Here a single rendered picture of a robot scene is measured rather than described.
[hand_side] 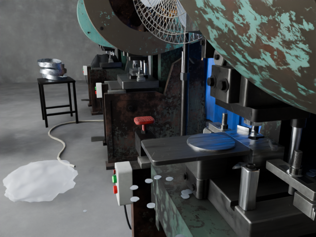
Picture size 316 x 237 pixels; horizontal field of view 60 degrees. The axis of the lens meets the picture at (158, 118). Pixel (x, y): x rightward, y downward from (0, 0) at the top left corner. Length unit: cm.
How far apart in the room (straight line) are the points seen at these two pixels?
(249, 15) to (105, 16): 173
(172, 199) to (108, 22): 143
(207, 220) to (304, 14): 54
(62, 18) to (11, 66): 163
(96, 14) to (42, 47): 538
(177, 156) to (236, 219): 18
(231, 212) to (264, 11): 49
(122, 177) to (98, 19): 125
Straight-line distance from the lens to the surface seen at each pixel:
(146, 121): 97
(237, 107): 70
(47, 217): 188
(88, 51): 722
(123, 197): 96
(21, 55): 734
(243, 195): 60
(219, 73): 69
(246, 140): 77
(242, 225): 61
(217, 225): 66
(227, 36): 30
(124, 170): 92
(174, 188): 78
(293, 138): 75
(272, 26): 23
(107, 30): 193
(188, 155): 65
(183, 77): 157
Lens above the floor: 104
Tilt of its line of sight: 16 degrees down
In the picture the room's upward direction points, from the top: straight up
